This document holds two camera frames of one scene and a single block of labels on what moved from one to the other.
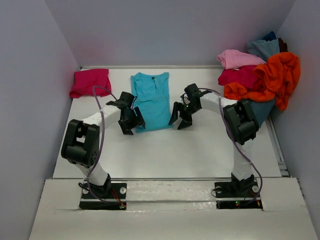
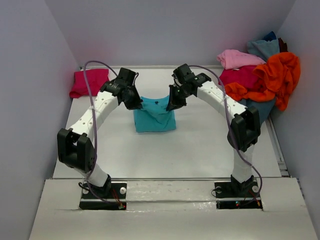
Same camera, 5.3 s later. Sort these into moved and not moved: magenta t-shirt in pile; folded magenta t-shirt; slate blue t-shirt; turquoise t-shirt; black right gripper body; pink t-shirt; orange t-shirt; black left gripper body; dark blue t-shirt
Moved: black left gripper body; turquoise t-shirt; black right gripper body
Not moved: dark blue t-shirt; pink t-shirt; orange t-shirt; magenta t-shirt in pile; slate blue t-shirt; folded magenta t-shirt
